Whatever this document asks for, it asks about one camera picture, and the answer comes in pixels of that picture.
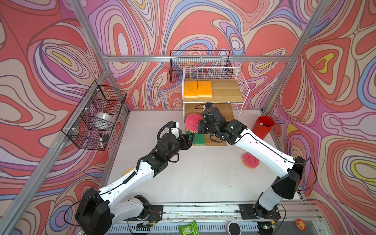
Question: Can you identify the yellow green sponge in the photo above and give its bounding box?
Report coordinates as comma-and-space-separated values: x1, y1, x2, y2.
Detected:
194, 133, 205, 146
185, 131, 195, 146

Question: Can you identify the black round speaker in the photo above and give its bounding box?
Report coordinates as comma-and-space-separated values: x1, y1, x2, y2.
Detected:
225, 222, 242, 235

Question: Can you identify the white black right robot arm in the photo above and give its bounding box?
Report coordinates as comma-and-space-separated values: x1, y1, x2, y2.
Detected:
198, 103, 306, 219

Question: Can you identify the black marker in basket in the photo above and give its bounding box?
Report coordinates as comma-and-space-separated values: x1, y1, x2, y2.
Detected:
99, 133, 104, 150

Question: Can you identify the silver bowl in basket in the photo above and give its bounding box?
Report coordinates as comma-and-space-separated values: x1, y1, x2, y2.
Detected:
94, 112, 115, 123

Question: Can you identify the green snack packet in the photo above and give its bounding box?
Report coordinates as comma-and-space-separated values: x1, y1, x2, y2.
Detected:
178, 220, 199, 235

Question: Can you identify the pink smiley sponge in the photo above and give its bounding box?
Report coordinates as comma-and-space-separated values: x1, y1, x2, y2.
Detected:
241, 153, 259, 169
185, 113, 203, 133

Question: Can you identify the red ribbed metal bucket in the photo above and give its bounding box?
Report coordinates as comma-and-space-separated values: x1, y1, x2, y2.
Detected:
252, 116, 275, 140

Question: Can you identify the red round sticker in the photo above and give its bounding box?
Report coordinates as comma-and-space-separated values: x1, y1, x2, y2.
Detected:
295, 218, 307, 231

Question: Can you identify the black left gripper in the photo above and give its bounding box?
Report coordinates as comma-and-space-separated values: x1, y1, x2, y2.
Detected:
164, 132, 194, 163

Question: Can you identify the black wire basket wall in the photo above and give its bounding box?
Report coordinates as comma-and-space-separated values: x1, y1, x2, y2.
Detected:
169, 49, 232, 84
61, 81, 127, 151

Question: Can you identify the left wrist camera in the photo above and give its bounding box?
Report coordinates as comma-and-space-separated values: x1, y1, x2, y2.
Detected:
170, 121, 181, 139

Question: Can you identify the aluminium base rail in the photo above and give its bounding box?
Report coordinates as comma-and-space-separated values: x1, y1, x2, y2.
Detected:
108, 200, 330, 235

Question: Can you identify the black wire basket left wall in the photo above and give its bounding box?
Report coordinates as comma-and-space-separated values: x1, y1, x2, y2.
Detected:
61, 81, 127, 151

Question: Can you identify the black wire basket back wall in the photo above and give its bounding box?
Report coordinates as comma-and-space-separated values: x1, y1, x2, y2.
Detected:
169, 49, 232, 84

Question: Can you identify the orange yellow sponge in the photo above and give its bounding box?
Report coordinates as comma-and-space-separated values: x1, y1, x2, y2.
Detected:
198, 81, 213, 98
123, 167, 135, 176
184, 81, 198, 99

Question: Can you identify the white wire wooden shelf rack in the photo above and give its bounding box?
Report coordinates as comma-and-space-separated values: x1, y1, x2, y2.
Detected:
183, 67, 250, 146

